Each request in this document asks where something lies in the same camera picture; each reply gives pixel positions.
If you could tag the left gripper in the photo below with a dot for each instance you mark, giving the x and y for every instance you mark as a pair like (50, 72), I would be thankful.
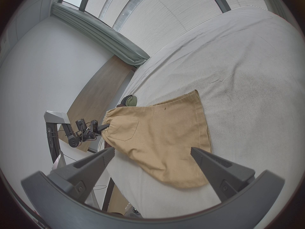
(93, 127)

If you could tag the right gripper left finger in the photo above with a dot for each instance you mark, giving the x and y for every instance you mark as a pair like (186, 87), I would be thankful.
(91, 166)

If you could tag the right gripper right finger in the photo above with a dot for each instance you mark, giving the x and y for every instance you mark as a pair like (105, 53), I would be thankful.
(214, 167)

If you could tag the tan shorts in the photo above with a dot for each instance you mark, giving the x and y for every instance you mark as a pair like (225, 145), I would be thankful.
(162, 137)

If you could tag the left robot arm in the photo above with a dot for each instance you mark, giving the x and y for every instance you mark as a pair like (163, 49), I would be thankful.
(57, 117)

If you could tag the bed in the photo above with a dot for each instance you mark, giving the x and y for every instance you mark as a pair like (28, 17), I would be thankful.
(238, 80)

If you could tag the brown garment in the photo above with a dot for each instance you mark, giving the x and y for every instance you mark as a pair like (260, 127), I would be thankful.
(119, 105)

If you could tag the dark grey garment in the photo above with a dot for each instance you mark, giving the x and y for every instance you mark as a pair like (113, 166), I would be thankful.
(124, 100)

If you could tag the green garment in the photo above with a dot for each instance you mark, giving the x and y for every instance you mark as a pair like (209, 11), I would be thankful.
(132, 101)

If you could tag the grey-green curtain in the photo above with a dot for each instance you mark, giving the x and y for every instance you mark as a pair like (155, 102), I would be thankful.
(102, 30)

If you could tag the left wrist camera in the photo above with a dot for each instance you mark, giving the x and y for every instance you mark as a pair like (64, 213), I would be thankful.
(80, 124)

